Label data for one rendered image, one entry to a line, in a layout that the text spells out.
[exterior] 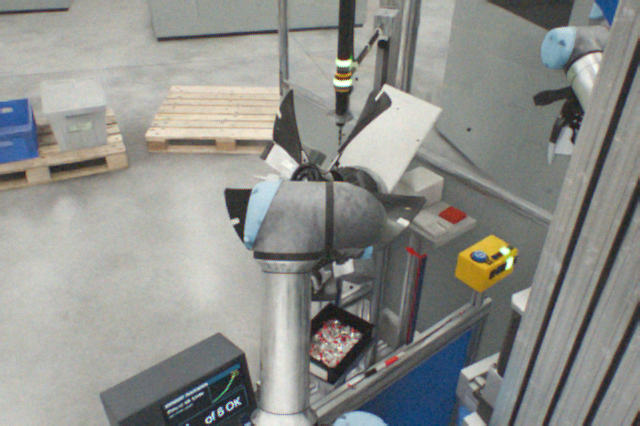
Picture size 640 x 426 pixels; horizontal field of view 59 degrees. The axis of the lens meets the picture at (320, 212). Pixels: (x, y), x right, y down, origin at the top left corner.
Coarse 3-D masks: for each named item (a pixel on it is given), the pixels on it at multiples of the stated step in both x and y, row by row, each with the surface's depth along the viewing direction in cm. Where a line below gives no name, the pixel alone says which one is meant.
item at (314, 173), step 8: (296, 168) 175; (304, 168) 174; (312, 168) 172; (320, 168) 171; (296, 176) 175; (304, 176) 173; (312, 176) 170; (320, 176) 169; (328, 176) 172; (336, 176) 179
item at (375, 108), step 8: (368, 96) 181; (376, 96) 172; (384, 96) 166; (368, 104) 175; (376, 104) 167; (384, 104) 163; (368, 112) 169; (376, 112) 164; (360, 120) 170; (368, 120) 165; (360, 128) 166; (352, 136) 168; (344, 144) 170
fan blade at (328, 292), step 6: (330, 258) 171; (324, 270) 170; (330, 270) 170; (330, 276) 169; (324, 282) 168; (330, 282) 169; (312, 288) 168; (324, 288) 168; (330, 288) 168; (336, 288) 168; (312, 294) 167; (318, 294) 167; (324, 294) 167; (330, 294) 167; (336, 294) 167; (312, 300) 167; (318, 300) 167; (324, 300) 167; (330, 300) 167
